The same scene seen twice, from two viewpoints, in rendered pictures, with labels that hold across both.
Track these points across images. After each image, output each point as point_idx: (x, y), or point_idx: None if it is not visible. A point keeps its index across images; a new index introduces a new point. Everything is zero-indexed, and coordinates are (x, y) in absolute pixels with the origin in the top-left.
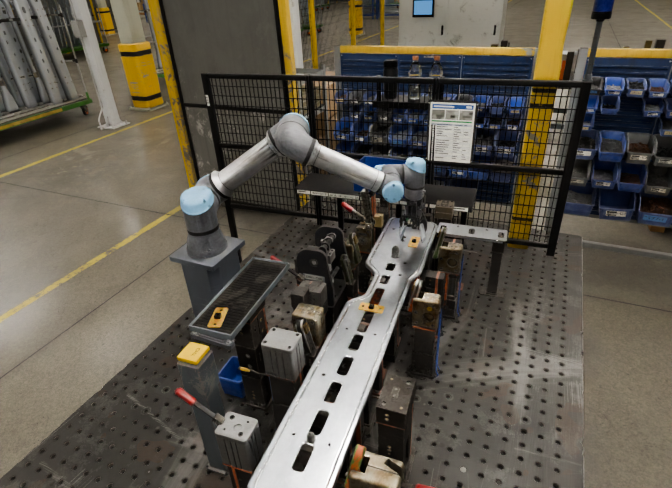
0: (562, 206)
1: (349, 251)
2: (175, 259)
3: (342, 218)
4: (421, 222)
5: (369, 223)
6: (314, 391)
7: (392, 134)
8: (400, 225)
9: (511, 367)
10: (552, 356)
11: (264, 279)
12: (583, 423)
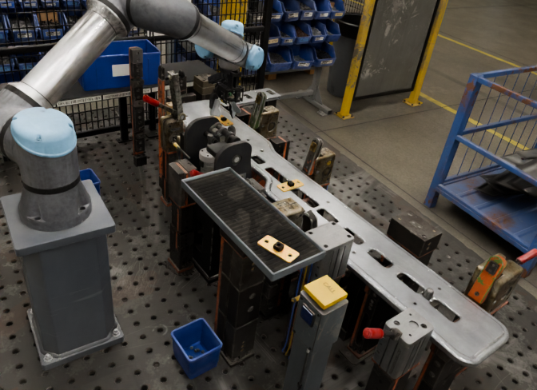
0: (264, 61)
1: None
2: (33, 248)
3: None
4: None
5: (182, 113)
6: (371, 267)
7: None
8: (212, 105)
9: (343, 196)
10: (350, 176)
11: (238, 193)
12: (410, 204)
